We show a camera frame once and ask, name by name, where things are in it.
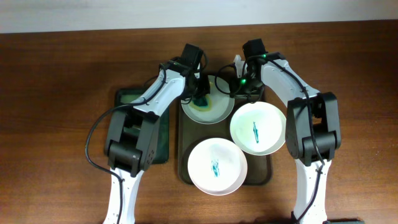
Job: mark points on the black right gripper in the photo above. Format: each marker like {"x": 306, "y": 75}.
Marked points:
{"x": 234, "y": 91}

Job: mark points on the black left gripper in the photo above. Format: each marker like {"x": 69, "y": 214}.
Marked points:
{"x": 201, "y": 90}

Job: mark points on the green yellow sponge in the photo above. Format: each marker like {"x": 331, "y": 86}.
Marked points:
{"x": 201, "y": 104}

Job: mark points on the white plate top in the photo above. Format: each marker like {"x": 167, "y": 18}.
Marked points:
{"x": 218, "y": 108}

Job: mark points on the white plate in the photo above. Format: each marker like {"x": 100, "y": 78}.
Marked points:
{"x": 258, "y": 128}
{"x": 217, "y": 166}
{"x": 218, "y": 108}

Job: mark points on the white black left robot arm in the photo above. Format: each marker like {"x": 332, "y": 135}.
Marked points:
{"x": 128, "y": 162}

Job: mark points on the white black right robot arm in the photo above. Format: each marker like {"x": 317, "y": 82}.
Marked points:
{"x": 312, "y": 132}

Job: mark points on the small dark green tray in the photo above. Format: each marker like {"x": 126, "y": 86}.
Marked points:
{"x": 161, "y": 137}

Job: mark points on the white plate bottom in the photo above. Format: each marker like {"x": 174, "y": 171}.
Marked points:
{"x": 217, "y": 166}

